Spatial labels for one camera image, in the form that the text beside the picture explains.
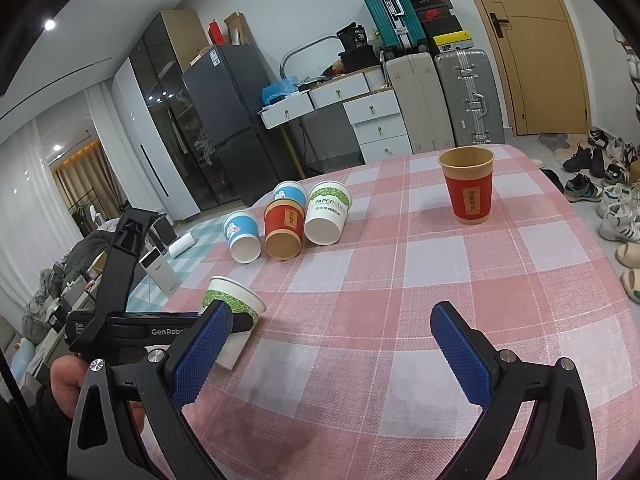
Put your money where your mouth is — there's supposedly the white drawer desk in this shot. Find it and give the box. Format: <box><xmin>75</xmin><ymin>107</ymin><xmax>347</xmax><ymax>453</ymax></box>
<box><xmin>259</xmin><ymin>66</ymin><xmax>413</xmax><ymax>164</ymax></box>

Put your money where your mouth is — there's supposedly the pink plaid tablecloth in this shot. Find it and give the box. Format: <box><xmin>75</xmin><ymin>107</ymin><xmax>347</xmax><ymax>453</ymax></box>
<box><xmin>166</xmin><ymin>146</ymin><xmax>639</xmax><ymax>479</ymax></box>

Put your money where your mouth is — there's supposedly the glass door display cabinet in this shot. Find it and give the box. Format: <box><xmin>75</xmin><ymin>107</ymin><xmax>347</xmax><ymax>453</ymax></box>
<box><xmin>112</xmin><ymin>10</ymin><xmax>238</xmax><ymax>220</ymax></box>

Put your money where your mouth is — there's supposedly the beige slipper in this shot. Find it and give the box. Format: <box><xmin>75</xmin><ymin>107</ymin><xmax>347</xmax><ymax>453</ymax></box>
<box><xmin>615</xmin><ymin>243</ymin><xmax>640</xmax><ymax>269</ymax></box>

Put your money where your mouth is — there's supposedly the black white sneaker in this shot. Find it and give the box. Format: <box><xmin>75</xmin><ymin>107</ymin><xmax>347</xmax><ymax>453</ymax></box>
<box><xmin>564</xmin><ymin>174</ymin><xmax>602</xmax><ymax>203</ymax></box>

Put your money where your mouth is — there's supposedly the front blue rabbit paper cup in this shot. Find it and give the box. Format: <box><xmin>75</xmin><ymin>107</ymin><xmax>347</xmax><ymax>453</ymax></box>
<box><xmin>222</xmin><ymin>210</ymin><xmax>262</xmax><ymax>264</ymax></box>

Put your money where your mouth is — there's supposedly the upright red paper cup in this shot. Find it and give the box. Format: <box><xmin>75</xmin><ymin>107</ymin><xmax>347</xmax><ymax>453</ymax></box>
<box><xmin>438</xmin><ymin>146</ymin><xmax>495</xmax><ymax>224</ymax></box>

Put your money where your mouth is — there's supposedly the black shoe boxes stack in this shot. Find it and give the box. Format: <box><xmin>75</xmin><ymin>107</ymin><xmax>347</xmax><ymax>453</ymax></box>
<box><xmin>411</xmin><ymin>0</ymin><xmax>474</xmax><ymax>58</ymax></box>

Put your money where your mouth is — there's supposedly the dark grey refrigerator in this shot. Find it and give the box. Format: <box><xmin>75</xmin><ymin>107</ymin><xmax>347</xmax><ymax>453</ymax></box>
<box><xmin>183</xmin><ymin>44</ymin><xmax>298</xmax><ymax>206</ymax></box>

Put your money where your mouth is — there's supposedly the teal suitcase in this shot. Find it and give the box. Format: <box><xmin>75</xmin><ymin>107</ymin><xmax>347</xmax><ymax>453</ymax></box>
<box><xmin>363</xmin><ymin>0</ymin><xmax>428</xmax><ymax>58</ymax></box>

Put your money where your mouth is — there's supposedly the wooden door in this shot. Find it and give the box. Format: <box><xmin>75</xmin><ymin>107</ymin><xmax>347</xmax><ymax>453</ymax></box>
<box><xmin>474</xmin><ymin>0</ymin><xmax>590</xmax><ymax>136</ymax></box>

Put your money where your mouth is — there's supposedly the white power bank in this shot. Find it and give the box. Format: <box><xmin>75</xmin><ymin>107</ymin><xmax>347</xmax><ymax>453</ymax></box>
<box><xmin>139</xmin><ymin>247</ymin><xmax>182</xmax><ymax>298</ymax></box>

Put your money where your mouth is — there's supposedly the lying red paper cup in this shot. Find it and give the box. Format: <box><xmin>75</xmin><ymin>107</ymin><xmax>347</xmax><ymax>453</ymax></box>
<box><xmin>264</xmin><ymin>198</ymin><xmax>305</xmax><ymax>261</ymax></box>

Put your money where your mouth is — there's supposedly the black bag on desk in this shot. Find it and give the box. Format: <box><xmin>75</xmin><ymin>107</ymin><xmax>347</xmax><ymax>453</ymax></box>
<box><xmin>336</xmin><ymin>22</ymin><xmax>378</xmax><ymax>73</ymax></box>

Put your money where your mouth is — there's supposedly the person's left hand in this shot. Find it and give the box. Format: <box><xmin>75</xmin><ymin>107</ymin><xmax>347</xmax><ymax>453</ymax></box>
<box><xmin>50</xmin><ymin>356</ymin><xmax>89</xmax><ymax>418</ymax></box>

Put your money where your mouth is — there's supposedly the beige suitcase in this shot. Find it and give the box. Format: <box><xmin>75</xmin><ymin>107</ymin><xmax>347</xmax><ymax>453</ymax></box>
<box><xmin>385</xmin><ymin>52</ymin><xmax>456</xmax><ymax>154</ymax></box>

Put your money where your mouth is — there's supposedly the white paper roll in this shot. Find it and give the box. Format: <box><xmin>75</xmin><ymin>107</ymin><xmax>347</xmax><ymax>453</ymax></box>
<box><xmin>168</xmin><ymin>232</ymin><xmax>196</xmax><ymax>258</ymax></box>

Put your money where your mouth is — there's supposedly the blue plastic bag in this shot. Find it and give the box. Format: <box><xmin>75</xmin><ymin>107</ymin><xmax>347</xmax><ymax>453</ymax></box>
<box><xmin>262</xmin><ymin>76</ymin><xmax>299</xmax><ymax>106</ymax></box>

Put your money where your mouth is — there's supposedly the rear blue rabbit paper cup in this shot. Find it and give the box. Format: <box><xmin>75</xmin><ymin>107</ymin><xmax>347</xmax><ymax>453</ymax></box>
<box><xmin>272</xmin><ymin>180</ymin><xmax>308</xmax><ymax>209</ymax></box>

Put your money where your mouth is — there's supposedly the white green paper cup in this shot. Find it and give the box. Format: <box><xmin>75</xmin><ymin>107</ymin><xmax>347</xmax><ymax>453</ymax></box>
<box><xmin>198</xmin><ymin>276</ymin><xmax>267</xmax><ymax>370</ymax></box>
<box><xmin>304</xmin><ymin>180</ymin><xmax>352</xmax><ymax>246</ymax></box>

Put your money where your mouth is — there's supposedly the teal plaid tablecloth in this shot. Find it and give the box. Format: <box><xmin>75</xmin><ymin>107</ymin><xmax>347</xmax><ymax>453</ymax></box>
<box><xmin>126</xmin><ymin>214</ymin><xmax>234</xmax><ymax>313</ymax></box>

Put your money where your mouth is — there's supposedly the lying white green paper cup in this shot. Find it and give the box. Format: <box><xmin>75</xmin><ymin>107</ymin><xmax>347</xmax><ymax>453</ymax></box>
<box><xmin>304</xmin><ymin>180</ymin><xmax>352</xmax><ymax>246</ymax></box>

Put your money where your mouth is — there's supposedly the blue rabbit paper cup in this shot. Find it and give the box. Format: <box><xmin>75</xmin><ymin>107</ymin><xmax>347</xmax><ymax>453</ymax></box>
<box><xmin>272</xmin><ymin>180</ymin><xmax>308</xmax><ymax>209</ymax></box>
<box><xmin>222</xmin><ymin>210</ymin><xmax>262</xmax><ymax>264</ymax></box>

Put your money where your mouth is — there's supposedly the silver aluminium suitcase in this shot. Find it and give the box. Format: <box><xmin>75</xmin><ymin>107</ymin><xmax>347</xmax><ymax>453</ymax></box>
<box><xmin>435</xmin><ymin>48</ymin><xmax>504</xmax><ymax>146</ymax></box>

